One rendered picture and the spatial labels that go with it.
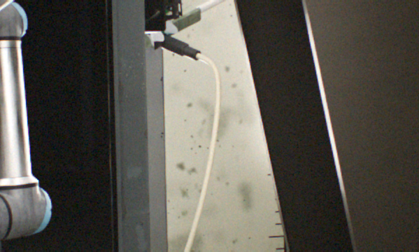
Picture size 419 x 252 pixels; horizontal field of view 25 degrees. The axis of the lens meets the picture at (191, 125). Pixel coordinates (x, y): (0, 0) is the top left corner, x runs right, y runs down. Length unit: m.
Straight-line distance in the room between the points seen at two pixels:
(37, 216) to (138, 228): 1.35
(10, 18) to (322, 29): 0.98
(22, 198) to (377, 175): 1.07
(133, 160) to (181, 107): 2.02
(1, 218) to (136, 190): 1.28
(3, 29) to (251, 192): 1.29
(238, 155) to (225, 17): 0.54
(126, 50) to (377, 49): 1.20
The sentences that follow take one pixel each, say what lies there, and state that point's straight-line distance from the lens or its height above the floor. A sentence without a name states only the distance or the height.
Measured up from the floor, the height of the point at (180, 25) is 1.39.
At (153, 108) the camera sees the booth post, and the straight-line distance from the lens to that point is 3.60.
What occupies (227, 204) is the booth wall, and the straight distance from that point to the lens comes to 3.71.
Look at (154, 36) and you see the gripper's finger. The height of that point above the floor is 1.35.
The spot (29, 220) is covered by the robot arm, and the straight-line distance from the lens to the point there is 2.95.
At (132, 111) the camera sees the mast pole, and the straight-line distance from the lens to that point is 1.62.
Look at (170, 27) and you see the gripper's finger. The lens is 2.71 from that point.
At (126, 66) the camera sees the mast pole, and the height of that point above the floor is 1.26.
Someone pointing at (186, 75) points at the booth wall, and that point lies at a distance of 3.63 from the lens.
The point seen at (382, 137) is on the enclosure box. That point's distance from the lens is 2.70.
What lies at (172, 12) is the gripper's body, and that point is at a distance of 2.65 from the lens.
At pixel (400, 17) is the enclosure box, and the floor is 1.39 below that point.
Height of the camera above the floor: 1.24
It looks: 3 degrees down
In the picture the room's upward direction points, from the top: 1 degrees counter-clockwise
